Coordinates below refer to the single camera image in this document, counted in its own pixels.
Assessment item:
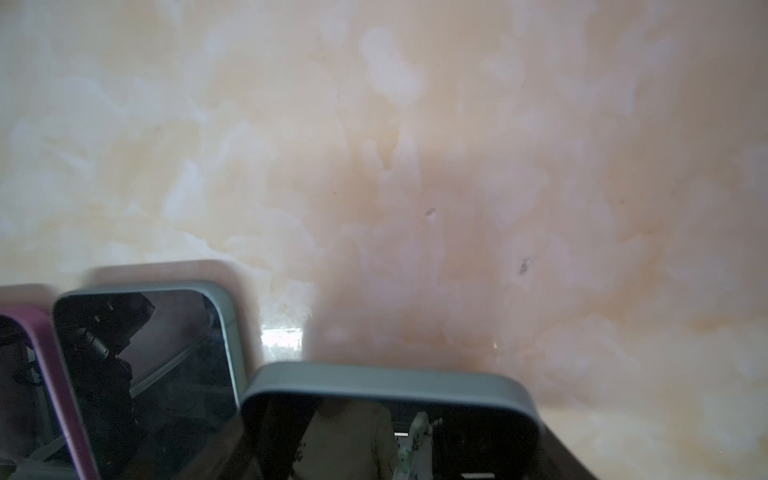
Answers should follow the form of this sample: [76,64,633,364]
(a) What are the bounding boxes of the green-edged smartphone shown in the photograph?
[241,362,544,479]

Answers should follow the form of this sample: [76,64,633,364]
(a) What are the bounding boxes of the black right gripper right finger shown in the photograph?
[536,426,597,480]

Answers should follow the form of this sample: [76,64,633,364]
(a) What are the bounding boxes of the pink-edged smartphone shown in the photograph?
[1,304,100,479]

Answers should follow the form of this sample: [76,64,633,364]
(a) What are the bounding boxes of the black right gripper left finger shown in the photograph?
[174,415,252,480]

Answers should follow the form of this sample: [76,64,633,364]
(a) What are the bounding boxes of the grey-edged smartphone front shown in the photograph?
[52,281,246,479]

